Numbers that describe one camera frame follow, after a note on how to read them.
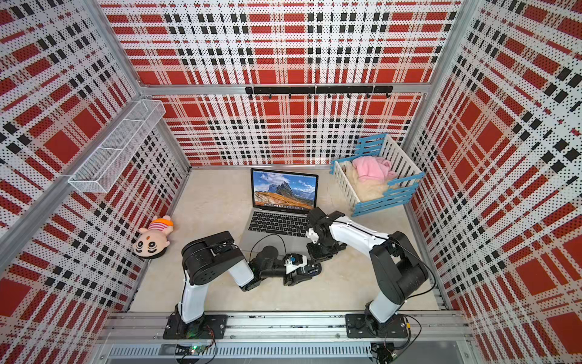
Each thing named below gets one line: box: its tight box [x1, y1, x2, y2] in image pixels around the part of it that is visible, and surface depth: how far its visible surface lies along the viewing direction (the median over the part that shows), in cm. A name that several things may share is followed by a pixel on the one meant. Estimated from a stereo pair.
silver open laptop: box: [238, 168, 320, 256], surface depth 100 cm
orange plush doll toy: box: [133, 214, 175, 258], surface depth 90 cm
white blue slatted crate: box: [329, 133, 426, 217], surface depth 105 cm
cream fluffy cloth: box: [339, 160, 398, 201], surface depth 105 cm
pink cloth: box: [352, 156, 398, 183], surface depth 105 cm
